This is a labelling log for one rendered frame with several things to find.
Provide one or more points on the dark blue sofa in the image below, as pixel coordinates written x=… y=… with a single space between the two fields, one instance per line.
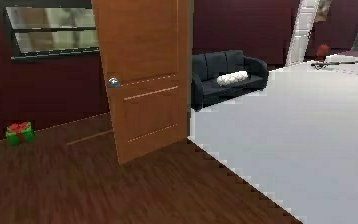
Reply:
x=220 y=80

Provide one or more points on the brown wooden room door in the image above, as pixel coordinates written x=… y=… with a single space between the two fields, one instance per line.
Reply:
x=147 y=66

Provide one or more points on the white patterned cushion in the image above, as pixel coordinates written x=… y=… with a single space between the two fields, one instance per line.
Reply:
x=232 y=78

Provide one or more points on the silver round door knob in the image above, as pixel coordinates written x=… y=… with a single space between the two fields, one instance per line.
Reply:
x=113 y=82

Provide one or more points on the black framed window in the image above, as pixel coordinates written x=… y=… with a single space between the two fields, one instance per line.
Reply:
x=53 y=30

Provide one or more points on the red round ball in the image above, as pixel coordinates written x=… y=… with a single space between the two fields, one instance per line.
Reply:
x=322 y=50

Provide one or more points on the green gift box red bow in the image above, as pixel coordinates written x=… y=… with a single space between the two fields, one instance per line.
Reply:
x=19 y=133

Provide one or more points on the black long bar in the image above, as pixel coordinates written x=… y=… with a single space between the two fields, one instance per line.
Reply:
x=337 y=62

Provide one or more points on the white door frame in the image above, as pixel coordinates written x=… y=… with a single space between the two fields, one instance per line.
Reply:
x=302 y=30

